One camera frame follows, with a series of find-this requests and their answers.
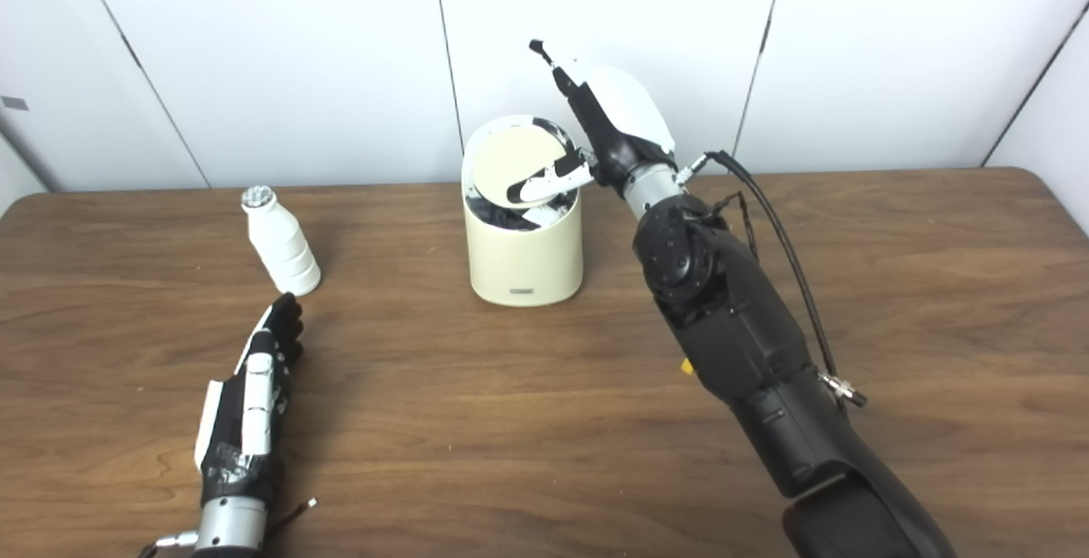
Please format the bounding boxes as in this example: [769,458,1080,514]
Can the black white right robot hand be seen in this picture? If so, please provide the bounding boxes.
[507,39,677,206]

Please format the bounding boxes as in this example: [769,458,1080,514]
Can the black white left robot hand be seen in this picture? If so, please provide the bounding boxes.
[194,293,305,508]

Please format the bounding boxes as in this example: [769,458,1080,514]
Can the cream round bin lid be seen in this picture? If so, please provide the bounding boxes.
[470,126,569,206]

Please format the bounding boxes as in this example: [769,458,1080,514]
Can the small white plastic bottle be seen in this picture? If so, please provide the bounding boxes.
[241,185,322,296]

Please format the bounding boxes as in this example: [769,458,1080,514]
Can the cream-colored round bin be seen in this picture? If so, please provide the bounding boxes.
[461,115,584,307]

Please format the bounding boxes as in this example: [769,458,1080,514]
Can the black bin liner bag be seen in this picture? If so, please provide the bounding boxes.
[465,118,579,231]

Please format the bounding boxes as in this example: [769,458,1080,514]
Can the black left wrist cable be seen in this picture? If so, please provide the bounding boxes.
[139,531,201,558]

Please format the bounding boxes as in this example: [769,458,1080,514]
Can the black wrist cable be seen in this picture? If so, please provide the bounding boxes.
[676,150,869,410]
[139,531,201,558]

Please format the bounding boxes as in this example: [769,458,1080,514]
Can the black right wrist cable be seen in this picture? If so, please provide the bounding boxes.
[676,150,869,410]

